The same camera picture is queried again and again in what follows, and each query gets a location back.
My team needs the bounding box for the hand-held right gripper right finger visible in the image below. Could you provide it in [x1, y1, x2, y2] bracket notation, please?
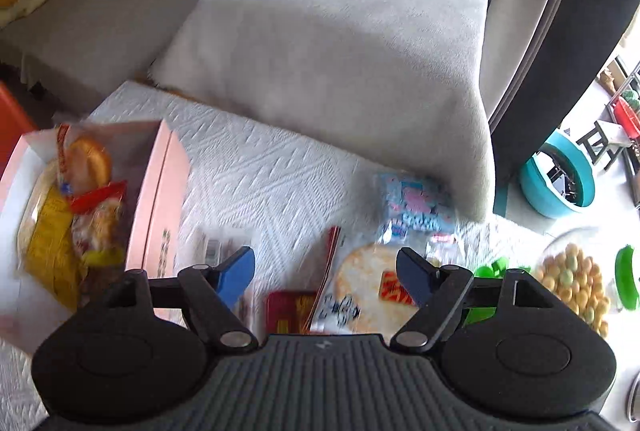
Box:
[389, 246, 554, 354]

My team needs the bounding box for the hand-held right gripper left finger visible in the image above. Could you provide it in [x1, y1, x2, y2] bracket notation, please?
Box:
[101, 246, 259, 354]

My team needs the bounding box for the round rice cracker packet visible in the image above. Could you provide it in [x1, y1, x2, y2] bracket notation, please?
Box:
[309, 226, 423, 338]

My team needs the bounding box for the pink cardboard box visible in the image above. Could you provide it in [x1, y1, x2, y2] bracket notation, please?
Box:
[0, 118, 192, 357]

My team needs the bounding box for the red snack bag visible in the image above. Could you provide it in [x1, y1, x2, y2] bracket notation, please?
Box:
[54, 124, 129, 273]

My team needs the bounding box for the yellow snack packet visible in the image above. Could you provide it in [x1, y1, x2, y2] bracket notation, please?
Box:
[19, 185, 87, 312]

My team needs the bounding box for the grey clear packet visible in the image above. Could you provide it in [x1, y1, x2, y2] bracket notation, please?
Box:
[197, 225, 252, 268]

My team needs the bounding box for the small clear candy packet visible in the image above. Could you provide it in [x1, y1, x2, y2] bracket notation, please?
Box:
[426, 231, 467, 268]

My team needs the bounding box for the small red packet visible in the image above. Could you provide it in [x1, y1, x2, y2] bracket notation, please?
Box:
[266, 290, 319, 338]

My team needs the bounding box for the blue and pink candy packet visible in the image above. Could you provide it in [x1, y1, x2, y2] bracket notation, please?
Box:
[374, 170, 459, 246]

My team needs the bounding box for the white textured tablecloth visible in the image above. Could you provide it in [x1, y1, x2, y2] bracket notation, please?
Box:
[0, 80, 640, 431]

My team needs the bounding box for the green candy dispenser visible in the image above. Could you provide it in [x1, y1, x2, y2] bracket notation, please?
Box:
[462, 228, 640, 341]

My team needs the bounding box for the teal round bin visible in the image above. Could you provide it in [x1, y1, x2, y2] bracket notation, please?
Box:
[518, 129, 597, 220]

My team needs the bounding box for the small stool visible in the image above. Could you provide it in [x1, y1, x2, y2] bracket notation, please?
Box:
[574, 120, 632, 173]

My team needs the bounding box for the white fleece blanket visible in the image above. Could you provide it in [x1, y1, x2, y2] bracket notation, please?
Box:
[146, 0, 497, 221]

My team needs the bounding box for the red basket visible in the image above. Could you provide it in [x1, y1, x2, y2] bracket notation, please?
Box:
[612, 95, 640, 138]

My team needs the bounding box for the orange red box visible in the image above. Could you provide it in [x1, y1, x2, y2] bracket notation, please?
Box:
[0, 80, 40, 174]

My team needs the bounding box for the grey sofa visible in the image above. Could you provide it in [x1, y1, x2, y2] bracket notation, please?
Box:
[0, 0, 501, 104]

